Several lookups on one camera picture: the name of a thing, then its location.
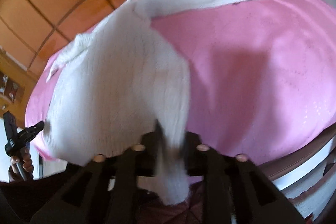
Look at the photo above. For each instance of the wooden shelf cabinet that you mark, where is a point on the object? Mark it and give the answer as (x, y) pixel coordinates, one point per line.
(16, 88)

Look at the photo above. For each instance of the white knitted sweater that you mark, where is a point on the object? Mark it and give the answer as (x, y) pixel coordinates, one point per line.
(115, 83)

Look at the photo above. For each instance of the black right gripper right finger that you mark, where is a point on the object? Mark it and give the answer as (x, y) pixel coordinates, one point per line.
(235, 191)

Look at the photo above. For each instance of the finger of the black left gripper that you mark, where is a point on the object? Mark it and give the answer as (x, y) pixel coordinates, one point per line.
(29, 133)

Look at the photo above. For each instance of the person's left hand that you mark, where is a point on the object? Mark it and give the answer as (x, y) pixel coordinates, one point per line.
(26, 162)

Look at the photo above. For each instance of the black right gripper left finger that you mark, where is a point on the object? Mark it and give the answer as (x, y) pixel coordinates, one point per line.
(104, 192)

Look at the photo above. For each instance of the white bed frame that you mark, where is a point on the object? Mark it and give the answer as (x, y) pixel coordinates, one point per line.
(307, 176)

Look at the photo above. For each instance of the pink bed blanket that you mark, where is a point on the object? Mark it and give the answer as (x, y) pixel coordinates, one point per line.
(262, 74)

